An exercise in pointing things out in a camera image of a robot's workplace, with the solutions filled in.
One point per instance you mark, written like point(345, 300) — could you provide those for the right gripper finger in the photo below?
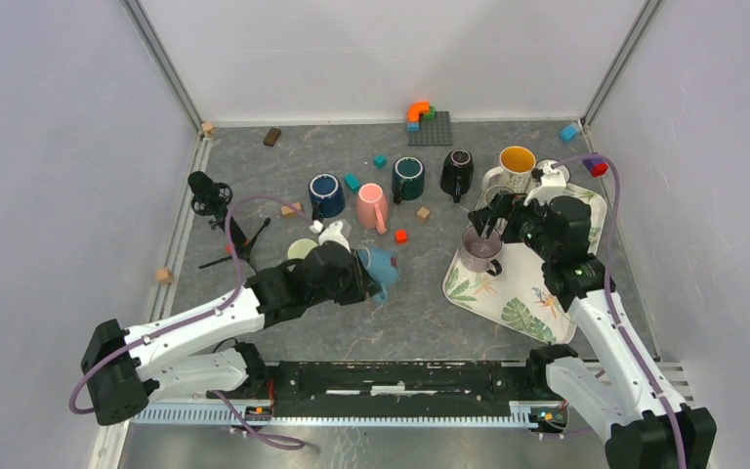
point(504, 214)
point(484, 220)

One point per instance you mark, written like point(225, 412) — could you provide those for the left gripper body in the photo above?
point(351, 286)

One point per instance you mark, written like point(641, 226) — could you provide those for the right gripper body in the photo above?
point(524, 222)

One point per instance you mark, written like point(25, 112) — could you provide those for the mauve purple mug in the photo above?
point(480, 253)

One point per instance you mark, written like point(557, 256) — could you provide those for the light blue mug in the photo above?
point(382, 267)

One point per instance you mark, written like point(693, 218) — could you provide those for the white floral mug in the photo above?
point(513, 171)

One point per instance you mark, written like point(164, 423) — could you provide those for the cream white mug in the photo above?
point(549, 166)

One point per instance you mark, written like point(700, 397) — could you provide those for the white ribbed mug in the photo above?
point(490, 193)

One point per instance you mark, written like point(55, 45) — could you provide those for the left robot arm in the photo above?
point(125, 370)

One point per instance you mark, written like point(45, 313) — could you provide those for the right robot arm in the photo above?
point(643, 421)

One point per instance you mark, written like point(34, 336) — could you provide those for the light green mug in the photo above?
point(301, 248)

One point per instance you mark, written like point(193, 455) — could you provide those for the black mug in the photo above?
point(457, 174)

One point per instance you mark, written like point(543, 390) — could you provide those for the pink mug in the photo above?
point(372, 209)

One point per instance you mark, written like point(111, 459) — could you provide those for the navy blue mug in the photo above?
point(326, 196)

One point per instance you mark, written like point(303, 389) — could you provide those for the dark green mug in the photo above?
point(408, 179)

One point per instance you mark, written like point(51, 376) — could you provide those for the small wooden cube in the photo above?
point(423, 214)

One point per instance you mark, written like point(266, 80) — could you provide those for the red cube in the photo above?
point(401, 237)

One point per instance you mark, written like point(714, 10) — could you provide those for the floral leaf tray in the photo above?
point(519, 298)

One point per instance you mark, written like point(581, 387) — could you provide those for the wooden block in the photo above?
point(291, 210)

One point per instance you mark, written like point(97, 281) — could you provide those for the purple and red block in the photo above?
point(595, 165)

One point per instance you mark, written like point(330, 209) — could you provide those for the teal block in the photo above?
point(352, 182)

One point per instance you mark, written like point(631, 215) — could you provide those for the light blue block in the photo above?
point(570, 132)

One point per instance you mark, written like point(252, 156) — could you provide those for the grey lego baseplate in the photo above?
point(434, 132)

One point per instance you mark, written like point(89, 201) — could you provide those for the green lego brick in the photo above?
point(429, 113)

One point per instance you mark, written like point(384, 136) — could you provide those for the teal cube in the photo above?
point(380, 161)

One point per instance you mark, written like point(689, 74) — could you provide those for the orange curved lego piece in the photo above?
point(416, 111)

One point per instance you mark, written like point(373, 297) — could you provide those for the brown block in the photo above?
point(272, 137)

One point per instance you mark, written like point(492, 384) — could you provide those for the corner wooden cube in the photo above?
point(207, 129)

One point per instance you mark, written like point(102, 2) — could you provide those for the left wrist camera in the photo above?
point(336, 232)

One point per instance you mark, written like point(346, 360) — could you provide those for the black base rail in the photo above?
point(395, 389)

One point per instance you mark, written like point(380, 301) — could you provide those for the wooden cube by rail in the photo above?
point(164, 276)

